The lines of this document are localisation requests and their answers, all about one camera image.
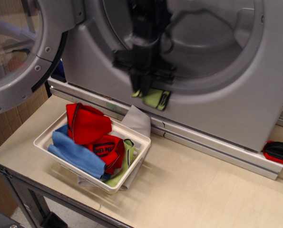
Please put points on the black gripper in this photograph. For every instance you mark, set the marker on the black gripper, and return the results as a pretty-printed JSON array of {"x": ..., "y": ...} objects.
[{"x": 144, "y": 65}]

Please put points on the green cloth with black trim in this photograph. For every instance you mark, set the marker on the green cloth with black trim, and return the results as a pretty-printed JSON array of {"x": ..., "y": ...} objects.
[{"x": 155, "y": 98}]

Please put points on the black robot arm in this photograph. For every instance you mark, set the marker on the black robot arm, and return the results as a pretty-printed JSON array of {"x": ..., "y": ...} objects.
[{"x": 149, "y": 19}]

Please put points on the grey toy washing machine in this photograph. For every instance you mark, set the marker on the grey toy washing machine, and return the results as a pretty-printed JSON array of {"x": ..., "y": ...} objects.
[{"x": 228, "y": 56}]

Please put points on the washing machine round door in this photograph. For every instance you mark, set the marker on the washing machine round door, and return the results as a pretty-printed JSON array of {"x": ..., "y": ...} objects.
[{"x": 33, "y": 34}]

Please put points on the white plastic basket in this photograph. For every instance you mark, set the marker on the white plastic basket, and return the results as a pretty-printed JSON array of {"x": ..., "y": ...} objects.
[{"x": 141, "y": 146}]

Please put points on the green cloth in basket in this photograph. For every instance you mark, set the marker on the green cloth in basket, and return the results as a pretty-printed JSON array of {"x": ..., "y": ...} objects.
[{"x": 127, "y": 161}]

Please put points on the red cloth with black trim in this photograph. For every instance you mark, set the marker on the red cloth with black trim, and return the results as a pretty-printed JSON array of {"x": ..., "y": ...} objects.
[{"x": 89, "y": 127}]

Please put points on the blue cloth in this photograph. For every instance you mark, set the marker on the blue cloth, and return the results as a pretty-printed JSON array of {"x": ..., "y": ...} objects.
[{"x": 77, "y": 155}]

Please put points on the red and black tool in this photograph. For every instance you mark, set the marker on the red and black tool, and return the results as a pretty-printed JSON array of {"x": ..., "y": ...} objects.
[{"x": 273, "y": 151}]

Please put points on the aluminium extrusion rail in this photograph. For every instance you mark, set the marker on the aluminium extrusion rail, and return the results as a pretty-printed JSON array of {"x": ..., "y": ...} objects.
[{"x": 226, "y": 151}]

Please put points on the metal table frame leg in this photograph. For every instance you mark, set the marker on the metal table frame leg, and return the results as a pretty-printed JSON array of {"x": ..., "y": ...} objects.
[{"x": 31, "y": 203}]

